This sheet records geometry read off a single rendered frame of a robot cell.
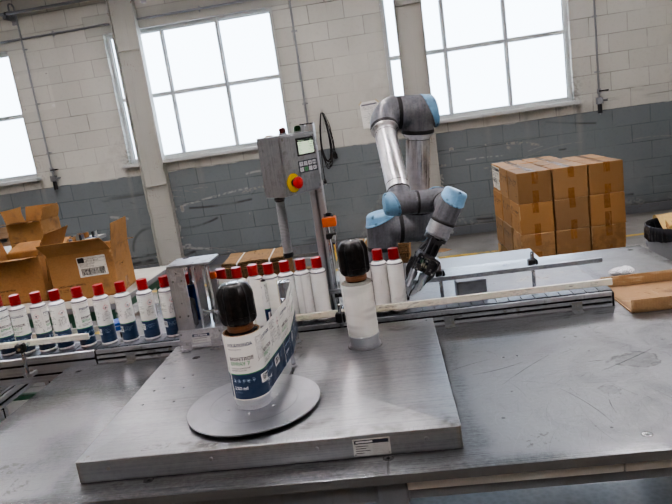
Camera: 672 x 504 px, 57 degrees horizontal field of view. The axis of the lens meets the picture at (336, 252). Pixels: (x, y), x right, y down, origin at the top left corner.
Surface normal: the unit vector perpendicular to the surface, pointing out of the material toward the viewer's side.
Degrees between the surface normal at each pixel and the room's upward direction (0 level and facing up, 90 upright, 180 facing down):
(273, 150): 90
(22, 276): 90
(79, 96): 90
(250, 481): 0
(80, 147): 90
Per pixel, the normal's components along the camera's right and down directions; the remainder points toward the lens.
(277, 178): -0.62, 0.25
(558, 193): -0.08, 0.22
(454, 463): -0.14, -0.97
